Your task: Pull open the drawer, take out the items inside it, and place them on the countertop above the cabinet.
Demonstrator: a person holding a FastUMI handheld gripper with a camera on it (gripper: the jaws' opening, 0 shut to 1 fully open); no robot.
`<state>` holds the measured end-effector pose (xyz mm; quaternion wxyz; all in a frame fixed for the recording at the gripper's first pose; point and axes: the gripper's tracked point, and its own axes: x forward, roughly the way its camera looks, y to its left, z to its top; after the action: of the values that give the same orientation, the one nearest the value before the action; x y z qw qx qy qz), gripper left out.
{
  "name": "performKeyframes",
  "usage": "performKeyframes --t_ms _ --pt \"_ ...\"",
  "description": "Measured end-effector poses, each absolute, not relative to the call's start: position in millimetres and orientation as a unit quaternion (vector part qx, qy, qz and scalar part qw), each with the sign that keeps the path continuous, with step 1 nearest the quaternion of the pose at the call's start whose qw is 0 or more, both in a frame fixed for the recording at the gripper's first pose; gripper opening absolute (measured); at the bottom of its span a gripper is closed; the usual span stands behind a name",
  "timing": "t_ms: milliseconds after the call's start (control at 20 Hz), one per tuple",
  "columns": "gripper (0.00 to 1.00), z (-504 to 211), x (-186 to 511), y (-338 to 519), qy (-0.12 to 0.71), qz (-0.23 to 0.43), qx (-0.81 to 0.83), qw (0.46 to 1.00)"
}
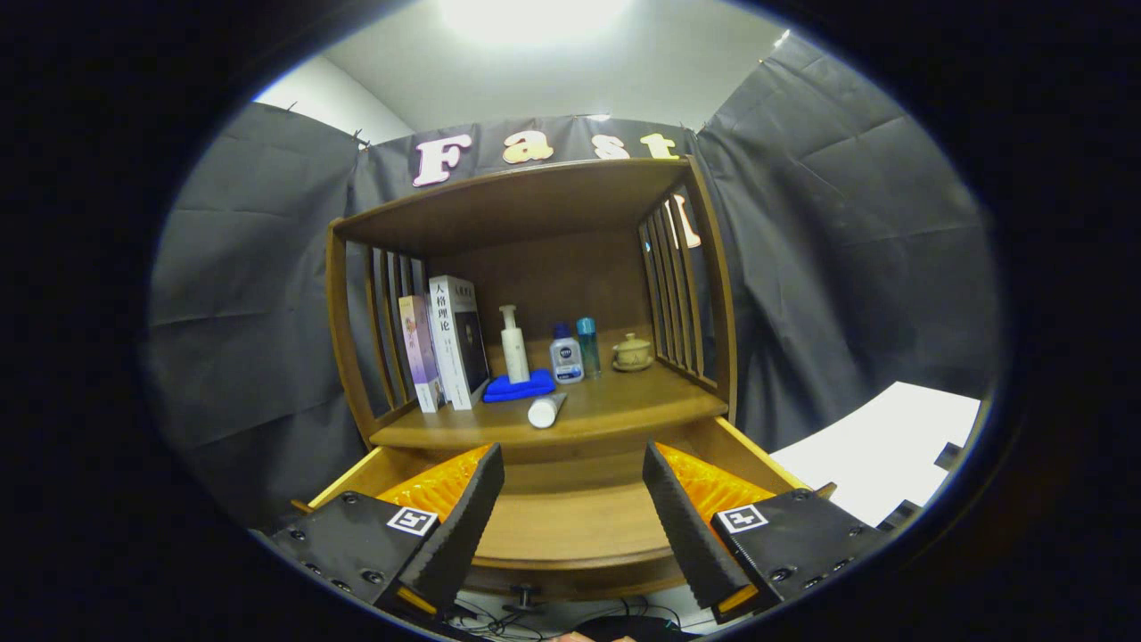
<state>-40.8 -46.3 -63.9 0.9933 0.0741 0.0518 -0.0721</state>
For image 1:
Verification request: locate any black backdrop cloth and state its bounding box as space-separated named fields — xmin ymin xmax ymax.
xmin=143 ymin=31 xmax=1004 ymax=527

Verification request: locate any teal bottle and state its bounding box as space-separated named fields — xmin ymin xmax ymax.
xmin=576 ymin=317 xmax=603 ymax=378

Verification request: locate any wooden cabinet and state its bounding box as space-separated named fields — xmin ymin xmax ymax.
xmin=325 ymin=156 xmax=739 ymax=451

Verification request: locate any wooden countertop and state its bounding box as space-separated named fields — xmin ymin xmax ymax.
xmin=370 ymin=352 xmax=729 ymax=451

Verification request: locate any white panel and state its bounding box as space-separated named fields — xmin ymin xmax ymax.
xmin=768 ymin=381 xmax=981 ymax=527

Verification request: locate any white book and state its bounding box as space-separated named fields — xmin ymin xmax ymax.
xmin=429 ymin=275 xmax=490 ymax=411

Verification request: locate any wooden drawer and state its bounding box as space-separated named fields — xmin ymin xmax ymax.
xmin=308 ymin=417 xmax=839 ymax=616

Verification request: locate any large ceiling light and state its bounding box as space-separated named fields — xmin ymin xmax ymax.
xmin=437 ymin=0 xmax=634 ymax=45

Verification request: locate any purple book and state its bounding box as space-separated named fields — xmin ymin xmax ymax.
xmin=398 ymin=295 xmax=446 ymax=414

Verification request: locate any blue folded cloth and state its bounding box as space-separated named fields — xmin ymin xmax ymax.
xmin=482 ymin=368 xmax=557 ymax=404

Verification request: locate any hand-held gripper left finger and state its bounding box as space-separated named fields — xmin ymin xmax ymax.
xmin=267 ymin=441 xmax=506 ymax=621

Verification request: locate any white pump bottle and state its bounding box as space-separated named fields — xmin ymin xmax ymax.
xmin=498 ymin=304 xmax=530 ymax=385

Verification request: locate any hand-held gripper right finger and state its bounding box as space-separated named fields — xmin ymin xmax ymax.
xmin=642 ymin=441 xmax=892 ymax=625

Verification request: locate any white bottle with blue cap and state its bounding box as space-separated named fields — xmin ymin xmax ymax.
xmin=548 ymin=323 xmax=586 ymax=385

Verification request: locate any lidded tea cup with saucer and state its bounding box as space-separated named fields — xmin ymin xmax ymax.
xmin=612 ymin=333 xmax=656 ymax=373

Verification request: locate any white tube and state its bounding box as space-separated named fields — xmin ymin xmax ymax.
xmin=527 ymin=391 xmax=569 ymax=430

